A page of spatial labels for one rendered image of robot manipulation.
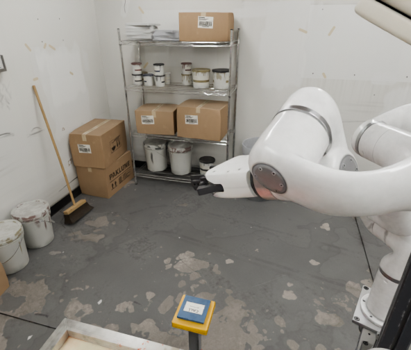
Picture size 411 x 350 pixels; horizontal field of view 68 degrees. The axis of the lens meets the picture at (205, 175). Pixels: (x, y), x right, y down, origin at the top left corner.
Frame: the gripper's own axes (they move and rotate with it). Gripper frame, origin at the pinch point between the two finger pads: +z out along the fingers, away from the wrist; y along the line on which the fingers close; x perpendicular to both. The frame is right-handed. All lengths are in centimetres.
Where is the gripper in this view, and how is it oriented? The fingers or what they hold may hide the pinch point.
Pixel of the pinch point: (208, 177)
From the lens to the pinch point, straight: 61.2
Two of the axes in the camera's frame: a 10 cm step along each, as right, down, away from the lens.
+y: -7.3, 3.7, -5.8
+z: -6.1, 0.2, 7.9
